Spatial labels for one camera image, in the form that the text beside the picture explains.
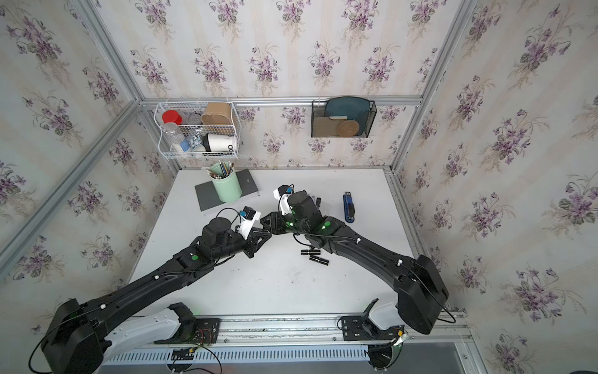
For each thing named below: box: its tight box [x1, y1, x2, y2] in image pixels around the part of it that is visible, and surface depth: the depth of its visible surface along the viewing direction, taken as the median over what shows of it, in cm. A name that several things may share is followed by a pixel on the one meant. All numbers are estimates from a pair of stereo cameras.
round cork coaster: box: [336, 119, 360, 138], surface depth 99 cm
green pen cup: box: [206, 159, 243, 203], surface depth 98 cm
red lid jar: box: [161, 109, 183, 126], surface depth 93 cm
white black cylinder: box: [201, 133, 239, 152], surface depth 95 cm
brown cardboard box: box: [200, 102, 233, 125], surface depth 92 cm
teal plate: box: [324, 96, 371, 136], surface depth 95 cm
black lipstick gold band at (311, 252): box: [300, 249, 321, 255], surface depth 90 cm
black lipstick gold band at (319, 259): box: [309, 254, 330, 266], surface depth 90 cm
